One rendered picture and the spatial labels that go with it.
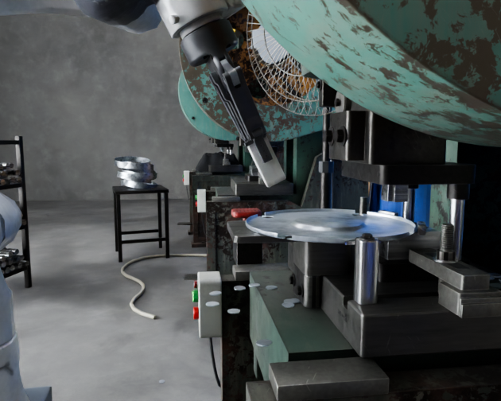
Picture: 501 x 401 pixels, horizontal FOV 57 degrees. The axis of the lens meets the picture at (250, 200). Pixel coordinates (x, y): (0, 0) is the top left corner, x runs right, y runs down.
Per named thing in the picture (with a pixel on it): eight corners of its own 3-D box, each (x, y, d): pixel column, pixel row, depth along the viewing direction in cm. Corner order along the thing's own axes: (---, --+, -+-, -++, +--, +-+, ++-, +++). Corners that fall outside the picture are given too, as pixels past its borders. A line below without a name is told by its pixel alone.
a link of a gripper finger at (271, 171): (265, 134, 67) (266, 134, 66) (285, 177, 68) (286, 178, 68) (246, 144, 67) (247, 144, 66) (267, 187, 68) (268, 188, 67)
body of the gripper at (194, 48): (177, 47, 68) (206, 105, 69) (179, 33, 59) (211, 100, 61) (223, 25, 68) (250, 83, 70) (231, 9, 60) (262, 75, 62)
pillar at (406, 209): (404, 239, 91) (407, 167, 89) (399, 236, 93) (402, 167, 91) (415, 239, 91) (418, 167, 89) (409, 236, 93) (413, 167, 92)
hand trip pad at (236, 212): (233, 243, 110) (233, 211, 109) (231, 238, 116) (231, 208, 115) (262, 242, 111) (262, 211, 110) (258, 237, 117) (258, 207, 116)
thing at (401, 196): (390, 202, 79) (390, 181, 79) (378, 199, 84) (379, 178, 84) (407, 202, 80) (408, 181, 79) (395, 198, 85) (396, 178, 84)
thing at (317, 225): (436, 222, 84) (436, 217, 84) (377, 253, 61) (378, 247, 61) (298, 208, 101) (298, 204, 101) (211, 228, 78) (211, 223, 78)
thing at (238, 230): (234, 317, 74) (234, 233, 72) (227, 289, 87) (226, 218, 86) (384, 309, 77) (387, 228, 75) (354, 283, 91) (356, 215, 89)
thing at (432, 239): (387, 259, 75) (388, 231, 75) (354, 239, 90) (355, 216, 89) (439, 258, 76) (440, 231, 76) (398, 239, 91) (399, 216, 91)
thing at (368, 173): (381, 201, 71) (382, 165, 70) (339, 188, 91) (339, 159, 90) (477, 199, 73) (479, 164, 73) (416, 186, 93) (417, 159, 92)
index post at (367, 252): (359, 305, 63) (361, 236, 62) (351, 297, 66) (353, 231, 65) (378, 304, 63) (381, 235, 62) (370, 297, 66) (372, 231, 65)
